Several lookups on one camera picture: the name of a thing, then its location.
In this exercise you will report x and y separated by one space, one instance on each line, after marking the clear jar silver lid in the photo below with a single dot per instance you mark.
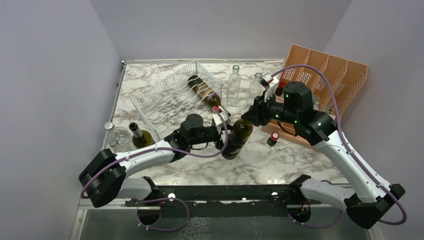
118 138

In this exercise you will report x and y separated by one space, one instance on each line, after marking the orange plastic file organizer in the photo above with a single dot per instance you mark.
346 77

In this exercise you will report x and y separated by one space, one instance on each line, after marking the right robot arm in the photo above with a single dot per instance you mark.
368 198

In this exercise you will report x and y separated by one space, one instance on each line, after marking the red-cap bottle in organizer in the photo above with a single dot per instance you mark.
280 89

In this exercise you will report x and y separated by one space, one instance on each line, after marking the dark-neck green wine bottle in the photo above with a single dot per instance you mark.
237 138

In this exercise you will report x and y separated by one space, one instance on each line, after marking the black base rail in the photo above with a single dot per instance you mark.
218 201

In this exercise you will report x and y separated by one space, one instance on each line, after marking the silver-neck green wine bottle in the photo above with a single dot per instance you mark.
204 91

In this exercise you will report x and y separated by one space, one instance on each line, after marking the small red-cap black bottle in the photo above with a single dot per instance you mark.
273 139

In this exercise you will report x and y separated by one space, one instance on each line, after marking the green wine bottle near left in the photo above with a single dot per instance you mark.
141 138

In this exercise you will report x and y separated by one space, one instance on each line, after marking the clear textured glass bottle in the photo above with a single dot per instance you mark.
255 89

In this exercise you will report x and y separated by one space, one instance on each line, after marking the white wire wine rack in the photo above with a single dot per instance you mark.
167 103

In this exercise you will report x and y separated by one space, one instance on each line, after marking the clear square glass bottle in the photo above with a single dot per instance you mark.
233 86

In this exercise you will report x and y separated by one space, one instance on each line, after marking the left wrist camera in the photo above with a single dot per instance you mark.
220 116

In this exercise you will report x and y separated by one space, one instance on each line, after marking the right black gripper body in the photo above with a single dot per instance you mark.
274 110

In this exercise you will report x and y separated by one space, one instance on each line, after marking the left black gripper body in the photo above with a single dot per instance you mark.
209 134

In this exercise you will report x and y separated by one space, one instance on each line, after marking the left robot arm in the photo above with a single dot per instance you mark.
105 178

